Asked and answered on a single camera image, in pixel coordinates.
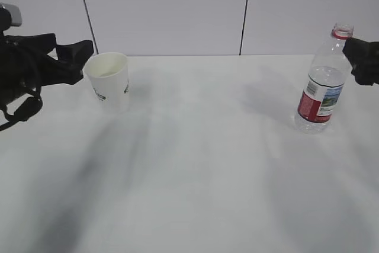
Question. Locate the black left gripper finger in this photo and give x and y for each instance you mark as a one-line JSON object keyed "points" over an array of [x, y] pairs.
{"points": [[75, 54], [38, 44]]}

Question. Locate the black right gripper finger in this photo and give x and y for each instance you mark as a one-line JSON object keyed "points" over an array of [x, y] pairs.
{"points": [[363, 58]]}

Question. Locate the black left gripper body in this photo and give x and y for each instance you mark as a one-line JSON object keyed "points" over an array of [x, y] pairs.
{"points": [[27, 74]]}

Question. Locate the white paper cup green logo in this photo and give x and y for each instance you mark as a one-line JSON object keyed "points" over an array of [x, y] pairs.
{"points": [[109, 78]]}

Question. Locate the clear water bottle red label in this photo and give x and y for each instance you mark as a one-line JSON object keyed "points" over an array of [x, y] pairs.
{"points": [[328, 72]]}

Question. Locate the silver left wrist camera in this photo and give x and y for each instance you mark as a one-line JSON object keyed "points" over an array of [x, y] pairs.
{"points": [[16, 18]]}

